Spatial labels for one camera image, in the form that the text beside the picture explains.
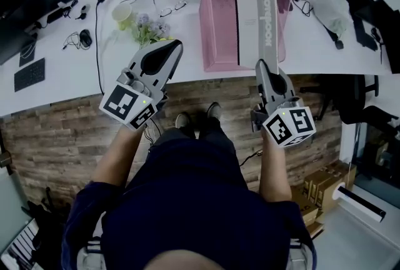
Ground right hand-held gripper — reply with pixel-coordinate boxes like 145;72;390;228
251;59;316;149

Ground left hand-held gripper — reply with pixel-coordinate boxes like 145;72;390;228
99;39;184;131

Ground grey white notebook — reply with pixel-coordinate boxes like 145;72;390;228
234;0;279;74

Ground pink mesh tray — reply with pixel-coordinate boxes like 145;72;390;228
199;0;294;73

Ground person's right forearm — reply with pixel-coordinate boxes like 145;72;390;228
258;129;293;203

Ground person's left forearm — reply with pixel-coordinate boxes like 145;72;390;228
92;123;148;188

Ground artificial flower bunch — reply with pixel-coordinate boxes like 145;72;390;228
109;12;176;48

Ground pale yellow cup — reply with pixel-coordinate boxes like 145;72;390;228
111;2;134;31

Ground person's left shoe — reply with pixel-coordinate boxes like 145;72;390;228
174;111;191;131

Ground person's shoe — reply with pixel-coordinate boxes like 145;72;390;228
206;101;222;121
174;111;191;131

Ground person's right shoe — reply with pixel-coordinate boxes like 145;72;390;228
206;101;222;121

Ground black rimmed glasses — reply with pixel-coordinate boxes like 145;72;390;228
159;0;188;18

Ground black computer mouse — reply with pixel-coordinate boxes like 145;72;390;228
79;29;93;48

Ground person's dark trousers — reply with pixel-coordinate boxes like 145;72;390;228
149;115;237;163

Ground black office chair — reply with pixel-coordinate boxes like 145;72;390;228
299;74;400;138

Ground white framed glass door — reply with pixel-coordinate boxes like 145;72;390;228
339;107;400;188

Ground small black clip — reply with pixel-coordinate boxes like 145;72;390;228
74;4;91;20

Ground white plastic bag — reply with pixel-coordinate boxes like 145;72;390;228
311;0;351;42

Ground black monitor stand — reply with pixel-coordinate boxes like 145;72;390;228
352;14;381;51

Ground tall cardboard box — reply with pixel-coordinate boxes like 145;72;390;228
302;162;358;215

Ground black keyboard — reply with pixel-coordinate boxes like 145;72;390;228
14;57;46;93

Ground black monitor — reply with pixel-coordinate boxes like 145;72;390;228
373;0;400;75
0;0;79;66

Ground black flat pad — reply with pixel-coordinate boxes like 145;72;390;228
18;39;38;68

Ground white bar with black stripe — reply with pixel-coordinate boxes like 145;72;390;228
332;186;387;223

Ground person's navy shirt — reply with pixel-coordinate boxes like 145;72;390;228
61;143;316;270

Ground round brown fixture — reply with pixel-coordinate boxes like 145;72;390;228
0;151;13;169

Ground black backpack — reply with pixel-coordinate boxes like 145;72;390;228
21;187;74;263

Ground white slatted shelf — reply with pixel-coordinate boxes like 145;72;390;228
0;218;41;270

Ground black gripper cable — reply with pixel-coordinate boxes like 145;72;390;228
143;120;163;146

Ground black floor cable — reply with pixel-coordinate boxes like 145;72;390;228
239;149;264;167

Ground grey white harness strap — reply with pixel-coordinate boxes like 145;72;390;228
289;237;315;270
76;236;104;270

